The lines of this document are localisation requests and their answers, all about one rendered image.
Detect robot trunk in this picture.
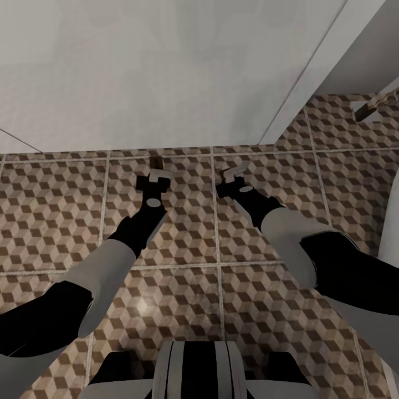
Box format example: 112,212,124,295
152,341,247,399

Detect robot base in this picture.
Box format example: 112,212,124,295
77,352,322,399

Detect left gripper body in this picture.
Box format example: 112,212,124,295
136,176,169,194

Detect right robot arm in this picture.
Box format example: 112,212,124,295
216,165,399,376

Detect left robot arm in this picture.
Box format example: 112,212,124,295
0,168,176,399

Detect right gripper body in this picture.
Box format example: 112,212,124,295
216,176,244,198

